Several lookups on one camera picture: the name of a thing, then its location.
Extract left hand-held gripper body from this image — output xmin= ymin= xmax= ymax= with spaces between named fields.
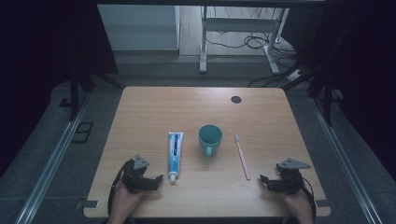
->
xmin=121 ymin=154 xmax=158 ymax=194

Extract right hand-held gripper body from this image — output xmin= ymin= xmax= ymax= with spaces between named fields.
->
xmin=266 ymin=158 xmax=312 ymax=196

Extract white and blue toothpaste tube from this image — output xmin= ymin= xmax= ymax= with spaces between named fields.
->
xmin=167 ymin=132 xmax=185 ymax=186

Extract pink toothbrush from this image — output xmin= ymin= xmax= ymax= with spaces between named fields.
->
xmin=233 ymin=133 xmax=252 ymax=181

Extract teal cup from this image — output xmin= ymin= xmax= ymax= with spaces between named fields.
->
xmin=198 ymin=124 xmax=224 ymax=160

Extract person's left hand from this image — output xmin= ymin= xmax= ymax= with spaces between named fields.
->
xmin=110 ymin=182 xmax=145 ymax=217

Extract person's right hand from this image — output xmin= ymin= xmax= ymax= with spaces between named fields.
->
xmin=280 ymin=189 xmax=313 ymax=217

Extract black metal stand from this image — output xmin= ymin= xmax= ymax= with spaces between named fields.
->
xmin=281 ymin=69 xmax=344 ymax=127
xmin=59 ymin=69 xmax=124 ymax=122

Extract white power strip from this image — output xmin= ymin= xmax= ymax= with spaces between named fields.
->
xmin=286 ymin=68 xmax=304 ymax=83

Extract dark curtain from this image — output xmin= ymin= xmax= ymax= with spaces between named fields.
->
xmin=0 ymin=0 xmax=120 ymax=180
xmin=279 ymin=0 xmax=396 ymax=185

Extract white partition panel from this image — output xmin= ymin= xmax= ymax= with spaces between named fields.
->
xmin=96 ymin=4 xmax=181 ymax=51

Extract right hand-held gripper cable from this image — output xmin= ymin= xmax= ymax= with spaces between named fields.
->
xmin=299 ymin=176 xmax=318 ymax=222

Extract metal floor rail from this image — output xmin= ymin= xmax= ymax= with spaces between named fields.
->
xmin=309 ymin=96 xmax=376 ymax=224
xmin=13 ymin=92 xmax=92 ymax=224

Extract black floor cables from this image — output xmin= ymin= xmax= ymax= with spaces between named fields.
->
xmin=205 ymin=32 xmax=300 ymax=61

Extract white metal desk frame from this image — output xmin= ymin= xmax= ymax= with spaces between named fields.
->
xmin=199 ymin=6 xmax=290 ymax=75

